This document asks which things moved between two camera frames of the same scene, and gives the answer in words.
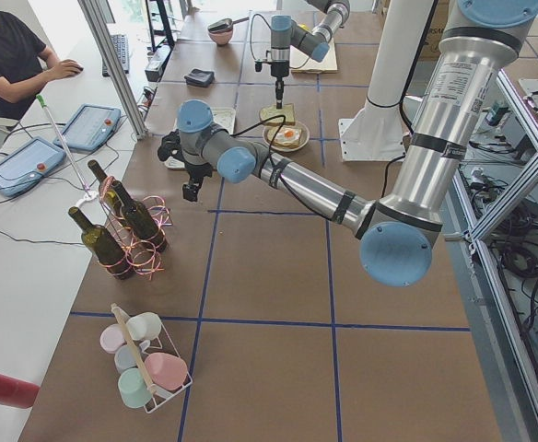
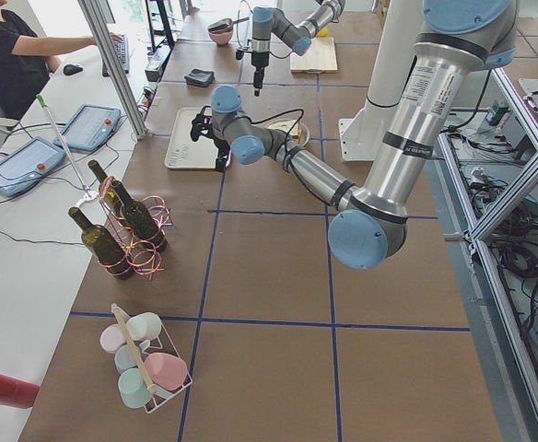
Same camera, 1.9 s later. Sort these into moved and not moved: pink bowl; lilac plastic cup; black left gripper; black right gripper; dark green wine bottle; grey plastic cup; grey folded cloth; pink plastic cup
Moved: black right gripper; black left gripper
Not moved: lilac plastic cup; pink bowl; grey folded cloth; pink plastic cup; dark green wine bottle; grey plastic cup
